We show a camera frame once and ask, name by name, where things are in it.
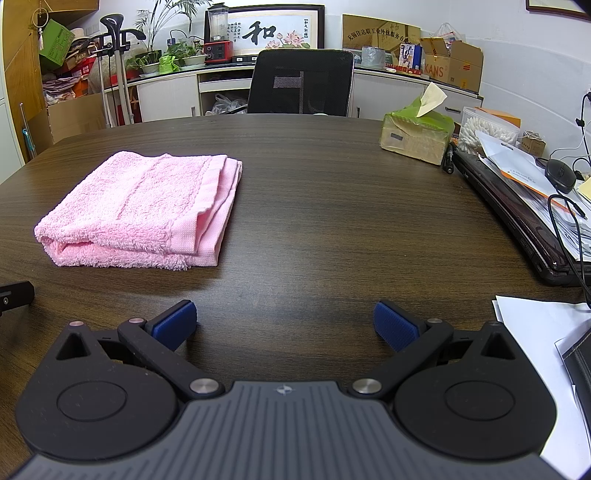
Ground tall palm plant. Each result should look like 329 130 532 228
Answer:
137 0 207 52

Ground orange box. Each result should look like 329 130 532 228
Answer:
475 106 522 128

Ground blue and white box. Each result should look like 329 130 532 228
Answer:
398 43 424 75

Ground long dark framed calligraphy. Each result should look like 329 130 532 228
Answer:
525 0 591 23

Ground white dreamcatcher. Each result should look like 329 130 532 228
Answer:
28 0 51 51

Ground metal crutches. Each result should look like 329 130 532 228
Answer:
89 14 147 128

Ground small cardboard box with string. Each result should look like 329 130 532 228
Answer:
516 130 547 157

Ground black computer mouse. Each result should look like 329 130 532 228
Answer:
544 158 578 194

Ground pink towel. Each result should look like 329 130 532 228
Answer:
34 151 244 271

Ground white cabinet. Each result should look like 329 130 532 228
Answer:
136 64 484 123

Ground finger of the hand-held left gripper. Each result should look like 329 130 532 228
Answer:
0 280 36 316

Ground blue handled mop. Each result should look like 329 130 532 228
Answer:
18 103 38 160

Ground clear cotton swab container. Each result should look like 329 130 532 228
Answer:
457 106 521 156

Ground gold plaque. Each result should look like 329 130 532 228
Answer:
342 13 422 50

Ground open printed cardboard box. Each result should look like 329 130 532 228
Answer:
418 36 485 93

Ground framed calligraphy with lotus flowers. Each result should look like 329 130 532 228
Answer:
205 4 326 51

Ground white paper sheet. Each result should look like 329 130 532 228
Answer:
491 295 591 480

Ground dark laptop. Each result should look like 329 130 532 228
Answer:
452 150 591 288

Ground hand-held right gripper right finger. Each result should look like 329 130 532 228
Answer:
346 300 516 400

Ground black notebook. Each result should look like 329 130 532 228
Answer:
560 324 591 418

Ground potted plant in white bowl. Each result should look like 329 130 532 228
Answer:
167 39 208 71
126 50 162 78

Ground clear plastic bag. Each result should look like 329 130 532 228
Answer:
206 93 249 116

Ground large plain cardboard box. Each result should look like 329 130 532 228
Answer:
27 92 108 145

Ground black cable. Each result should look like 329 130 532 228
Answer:
547 194 591 306

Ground green cardboard box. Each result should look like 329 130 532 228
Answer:
39 18 75 71

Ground red blender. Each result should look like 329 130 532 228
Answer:
204 3 234 65

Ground green tissue box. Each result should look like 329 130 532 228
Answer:
379 82 456 165

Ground pile of papers and envelopes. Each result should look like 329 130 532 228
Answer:
475 130 591 263

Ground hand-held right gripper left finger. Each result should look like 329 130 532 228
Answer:
54 299 226 402

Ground black office chair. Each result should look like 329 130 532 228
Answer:
247 48 356 117

